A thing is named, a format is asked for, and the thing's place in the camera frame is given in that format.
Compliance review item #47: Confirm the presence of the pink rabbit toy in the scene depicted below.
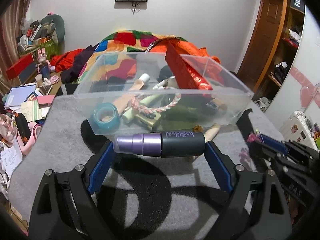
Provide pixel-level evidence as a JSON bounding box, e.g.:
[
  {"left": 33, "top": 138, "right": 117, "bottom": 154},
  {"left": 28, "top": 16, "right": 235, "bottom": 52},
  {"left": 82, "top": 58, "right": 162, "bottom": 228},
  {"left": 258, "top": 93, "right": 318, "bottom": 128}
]
[{"left": 37, "top": 48, "right": 51, "bottom": 80}]

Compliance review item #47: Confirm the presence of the clear plastic storage box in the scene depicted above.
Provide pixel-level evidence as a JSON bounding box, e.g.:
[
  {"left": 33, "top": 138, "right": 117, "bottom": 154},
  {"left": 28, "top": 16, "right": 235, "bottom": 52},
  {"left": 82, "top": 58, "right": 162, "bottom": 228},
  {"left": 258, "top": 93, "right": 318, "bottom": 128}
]
[{"left": 74, "top": 52, "right": 253, "bottom": 135}]

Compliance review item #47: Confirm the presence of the wooden door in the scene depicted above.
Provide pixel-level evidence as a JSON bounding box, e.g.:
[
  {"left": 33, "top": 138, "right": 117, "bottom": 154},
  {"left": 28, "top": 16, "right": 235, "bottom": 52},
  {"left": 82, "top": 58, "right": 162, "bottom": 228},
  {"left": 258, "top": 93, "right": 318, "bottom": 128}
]
[{"left": 237, "top": 0, "right": 285, "bottom": 92}]

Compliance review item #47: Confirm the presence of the green storage box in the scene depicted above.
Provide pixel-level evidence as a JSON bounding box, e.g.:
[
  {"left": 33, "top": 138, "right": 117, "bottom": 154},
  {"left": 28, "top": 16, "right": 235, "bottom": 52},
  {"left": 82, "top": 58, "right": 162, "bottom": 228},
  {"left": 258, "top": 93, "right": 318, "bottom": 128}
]
[{"left": 18, "top": 39, "right": 60, "bottom": 61}]

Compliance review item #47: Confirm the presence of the blue notebook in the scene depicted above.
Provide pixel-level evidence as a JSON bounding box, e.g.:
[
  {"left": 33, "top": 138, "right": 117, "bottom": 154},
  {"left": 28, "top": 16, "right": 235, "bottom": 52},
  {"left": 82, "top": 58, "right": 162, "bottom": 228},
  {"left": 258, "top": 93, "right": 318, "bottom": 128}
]
[{"left": 4, "top": 84, "right": 36, "bottom": 108}]

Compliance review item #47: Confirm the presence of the wooden wardrobe shelf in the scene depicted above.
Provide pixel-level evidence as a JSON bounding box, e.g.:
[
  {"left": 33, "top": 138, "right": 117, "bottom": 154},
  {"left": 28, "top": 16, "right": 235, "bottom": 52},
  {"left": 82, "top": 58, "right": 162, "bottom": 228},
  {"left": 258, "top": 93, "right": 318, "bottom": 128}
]
[{"left": 253, "top": 0, "right": 305, "bottom": 101}]

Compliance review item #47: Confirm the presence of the light green tube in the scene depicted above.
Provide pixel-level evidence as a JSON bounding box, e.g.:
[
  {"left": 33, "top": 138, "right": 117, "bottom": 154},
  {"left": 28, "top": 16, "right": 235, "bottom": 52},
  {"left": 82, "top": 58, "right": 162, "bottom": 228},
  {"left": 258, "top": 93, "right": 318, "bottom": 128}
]
[{"left": 121, "top": 94, "right": 160, "bottom": 124}]

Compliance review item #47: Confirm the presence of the pink flat box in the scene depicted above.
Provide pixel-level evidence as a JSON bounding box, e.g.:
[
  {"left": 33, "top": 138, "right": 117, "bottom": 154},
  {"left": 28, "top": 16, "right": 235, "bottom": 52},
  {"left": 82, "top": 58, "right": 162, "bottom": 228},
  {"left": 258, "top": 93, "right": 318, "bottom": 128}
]
[{"left": 37, "top": 95, "right": 55, "bottom": 107}]

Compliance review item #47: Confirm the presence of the silver cosmetic pen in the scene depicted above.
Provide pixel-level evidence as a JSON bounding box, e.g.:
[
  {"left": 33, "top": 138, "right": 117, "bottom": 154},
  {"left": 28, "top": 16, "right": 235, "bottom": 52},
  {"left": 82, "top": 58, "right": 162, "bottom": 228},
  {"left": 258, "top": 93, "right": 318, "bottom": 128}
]
[{"left": 153, "top": 79, "right": 167, "bottom": 89}]

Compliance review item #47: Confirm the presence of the small brown card packet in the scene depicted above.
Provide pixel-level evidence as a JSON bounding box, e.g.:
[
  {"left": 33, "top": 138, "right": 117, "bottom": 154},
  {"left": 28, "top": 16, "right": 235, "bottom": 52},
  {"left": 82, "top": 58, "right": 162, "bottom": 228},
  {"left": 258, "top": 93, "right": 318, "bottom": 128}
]
[{"left": 135, "top": 113, "right": 161, "bottom": 132}]

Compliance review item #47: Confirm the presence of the red glossy packet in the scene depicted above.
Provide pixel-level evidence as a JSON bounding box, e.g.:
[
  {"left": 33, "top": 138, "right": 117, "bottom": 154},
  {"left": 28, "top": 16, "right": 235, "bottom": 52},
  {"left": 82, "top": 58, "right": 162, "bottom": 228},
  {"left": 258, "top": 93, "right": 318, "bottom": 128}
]
[{"left": 165, "top": 44, "right": 212, "bottom": 90}]

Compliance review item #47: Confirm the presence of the red clothing heap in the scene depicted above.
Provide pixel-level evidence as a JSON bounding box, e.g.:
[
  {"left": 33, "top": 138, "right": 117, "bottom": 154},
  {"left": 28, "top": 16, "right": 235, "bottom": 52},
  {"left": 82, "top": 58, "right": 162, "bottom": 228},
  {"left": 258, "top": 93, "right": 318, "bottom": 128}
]
[{"left": 50, "top": 49, "right": 84, "bottom": 73}]

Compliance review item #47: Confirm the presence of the pink round device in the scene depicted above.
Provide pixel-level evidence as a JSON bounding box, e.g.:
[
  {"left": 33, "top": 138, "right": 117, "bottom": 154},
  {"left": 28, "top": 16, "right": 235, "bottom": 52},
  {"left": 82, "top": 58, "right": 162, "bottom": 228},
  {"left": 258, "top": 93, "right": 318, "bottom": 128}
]
[{"left": 13, "top": 113, "right": 42, "bottom": 156}]

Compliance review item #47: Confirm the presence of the dark purple garment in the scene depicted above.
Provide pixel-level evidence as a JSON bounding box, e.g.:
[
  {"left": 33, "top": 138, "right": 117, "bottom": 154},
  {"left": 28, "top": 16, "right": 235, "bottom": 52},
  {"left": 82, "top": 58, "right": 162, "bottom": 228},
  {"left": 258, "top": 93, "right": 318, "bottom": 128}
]
[{"left": 60, "top": 43, "right": 98, "bottom": 84}]

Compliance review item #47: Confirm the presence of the dark green bottle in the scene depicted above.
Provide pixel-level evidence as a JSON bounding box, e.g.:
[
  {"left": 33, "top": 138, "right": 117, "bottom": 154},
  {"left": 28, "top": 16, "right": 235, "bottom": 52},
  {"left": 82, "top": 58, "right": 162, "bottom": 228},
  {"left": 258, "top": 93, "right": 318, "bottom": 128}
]
[{"left": 161, "top": 95, "right": 217, "bottom": 129}]

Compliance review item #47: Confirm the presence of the grey black blanket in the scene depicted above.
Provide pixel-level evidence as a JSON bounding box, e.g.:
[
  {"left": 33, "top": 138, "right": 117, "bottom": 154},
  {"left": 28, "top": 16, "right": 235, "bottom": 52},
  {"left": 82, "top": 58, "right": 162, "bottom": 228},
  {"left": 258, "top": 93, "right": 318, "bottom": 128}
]
[{"left": 9, "top": 84, "right": 282, "bottom": 239}]

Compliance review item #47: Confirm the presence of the pink white braided rope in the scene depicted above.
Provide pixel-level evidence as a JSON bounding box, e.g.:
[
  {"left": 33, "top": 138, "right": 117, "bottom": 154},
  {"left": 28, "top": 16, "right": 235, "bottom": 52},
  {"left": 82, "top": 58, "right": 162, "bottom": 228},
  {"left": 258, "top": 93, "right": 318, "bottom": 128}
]
[{"left": 130, "top": 87, "right": 182, "bottom": 114}]

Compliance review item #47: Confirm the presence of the purple black spray bottle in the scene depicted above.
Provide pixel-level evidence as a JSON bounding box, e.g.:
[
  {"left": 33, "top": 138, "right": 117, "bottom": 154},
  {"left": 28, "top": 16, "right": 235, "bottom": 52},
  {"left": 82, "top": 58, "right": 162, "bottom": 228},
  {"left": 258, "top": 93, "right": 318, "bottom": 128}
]
[{"left": 113, "top": 131, "right": 206, "bottom": 158}]

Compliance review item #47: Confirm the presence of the striped curtain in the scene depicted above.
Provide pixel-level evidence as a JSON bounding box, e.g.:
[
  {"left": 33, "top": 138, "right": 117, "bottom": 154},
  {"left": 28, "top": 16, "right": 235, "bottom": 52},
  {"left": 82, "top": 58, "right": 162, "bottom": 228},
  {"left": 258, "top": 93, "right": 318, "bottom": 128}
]
[{"left": 1, "top": 0, "right": 30, "bottom": 95}]

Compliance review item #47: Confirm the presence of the red long box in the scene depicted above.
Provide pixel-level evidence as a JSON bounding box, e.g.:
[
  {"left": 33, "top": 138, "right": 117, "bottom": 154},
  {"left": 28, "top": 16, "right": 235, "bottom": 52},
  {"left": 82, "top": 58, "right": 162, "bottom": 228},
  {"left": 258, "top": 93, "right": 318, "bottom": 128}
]
[{"left": 7, "top": 53, "right": 34, "bottom": 80}]

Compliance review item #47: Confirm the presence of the white tape roll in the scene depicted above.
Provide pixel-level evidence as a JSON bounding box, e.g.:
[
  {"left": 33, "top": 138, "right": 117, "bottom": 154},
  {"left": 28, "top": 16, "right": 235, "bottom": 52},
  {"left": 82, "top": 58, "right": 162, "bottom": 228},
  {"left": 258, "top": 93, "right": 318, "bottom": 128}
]
[{"left": 167, "top": 76, "right": 179, "bottom": 89}]

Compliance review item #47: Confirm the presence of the grey neck pillow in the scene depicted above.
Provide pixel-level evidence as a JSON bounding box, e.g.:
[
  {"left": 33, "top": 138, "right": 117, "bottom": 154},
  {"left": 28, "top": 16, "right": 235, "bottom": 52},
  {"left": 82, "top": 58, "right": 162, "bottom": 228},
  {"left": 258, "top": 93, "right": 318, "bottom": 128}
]
[{"left": 29, "top": 14, "right": 65, "bottom": 46}]

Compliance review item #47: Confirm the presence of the beige cosmetic tube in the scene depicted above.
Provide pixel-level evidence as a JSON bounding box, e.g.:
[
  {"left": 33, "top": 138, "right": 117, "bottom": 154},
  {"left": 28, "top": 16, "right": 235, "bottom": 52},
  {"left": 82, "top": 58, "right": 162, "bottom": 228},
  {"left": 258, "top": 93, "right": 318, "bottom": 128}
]
[{"left": 112, "top": 73, "right": 150, "bottom": 115}]

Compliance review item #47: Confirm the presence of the orange puffer jacket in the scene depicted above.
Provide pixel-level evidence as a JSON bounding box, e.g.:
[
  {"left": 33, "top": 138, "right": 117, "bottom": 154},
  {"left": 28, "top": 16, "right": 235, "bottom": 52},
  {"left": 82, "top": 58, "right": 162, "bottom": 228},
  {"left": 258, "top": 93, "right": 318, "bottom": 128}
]
[{"left": 146, "top": 37, "right": 221, "bottom": 64}]

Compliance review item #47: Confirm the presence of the colourful patchwork quilt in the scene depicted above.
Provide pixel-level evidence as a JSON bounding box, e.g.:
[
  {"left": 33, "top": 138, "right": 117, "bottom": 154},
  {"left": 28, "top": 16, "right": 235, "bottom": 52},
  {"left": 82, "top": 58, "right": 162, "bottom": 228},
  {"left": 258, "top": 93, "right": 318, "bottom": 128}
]
[{"left": 77, "top": 29, "right": 188, "bottom": 83}]

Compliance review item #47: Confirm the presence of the white sliding wardrobe door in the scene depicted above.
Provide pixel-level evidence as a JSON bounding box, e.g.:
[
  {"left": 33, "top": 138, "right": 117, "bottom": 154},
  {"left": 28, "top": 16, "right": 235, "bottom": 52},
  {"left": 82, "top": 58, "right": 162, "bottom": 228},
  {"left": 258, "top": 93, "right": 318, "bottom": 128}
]
[{"left": 265, "top": 8, "right": 320, "bottom": 129}]

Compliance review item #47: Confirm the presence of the teal tape roll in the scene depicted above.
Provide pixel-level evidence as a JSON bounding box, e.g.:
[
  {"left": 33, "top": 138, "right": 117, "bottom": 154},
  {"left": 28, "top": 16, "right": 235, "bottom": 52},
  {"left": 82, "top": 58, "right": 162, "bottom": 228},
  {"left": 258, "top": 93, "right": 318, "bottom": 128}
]
[{"left": 88, "top": 102, "right": 120, "bottom": 133}]

